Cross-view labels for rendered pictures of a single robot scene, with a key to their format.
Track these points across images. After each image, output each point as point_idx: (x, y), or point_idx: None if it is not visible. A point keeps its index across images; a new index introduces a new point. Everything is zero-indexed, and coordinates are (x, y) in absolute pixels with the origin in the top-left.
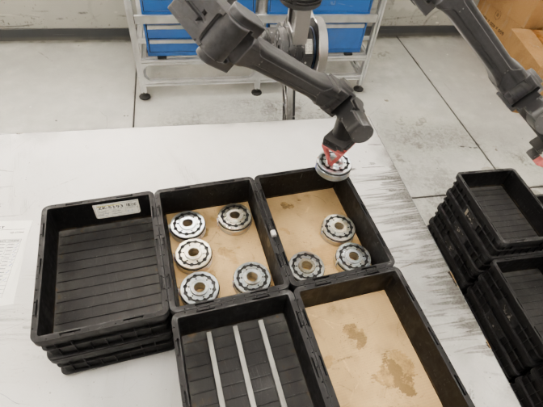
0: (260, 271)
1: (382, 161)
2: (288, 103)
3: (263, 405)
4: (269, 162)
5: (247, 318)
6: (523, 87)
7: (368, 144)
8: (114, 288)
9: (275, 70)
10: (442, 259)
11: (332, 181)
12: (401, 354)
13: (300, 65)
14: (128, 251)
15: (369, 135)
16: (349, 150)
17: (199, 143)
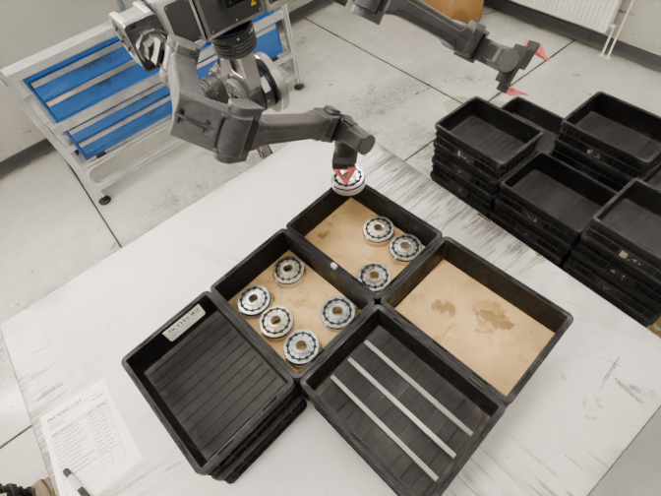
0: (340, 302)
1: (372, 149)
2: None
3: (410, 403)
4: (278, 203)
5: (354, 346)
6: (473, 39)
7: None
8: (228, 390)
9: (281, 135)
10: (467, 206)
11: None
12: (486, 300)
13: (293, 117)
14: (217, 352)
15: (373, 142)
16: None
17: (206, 219)
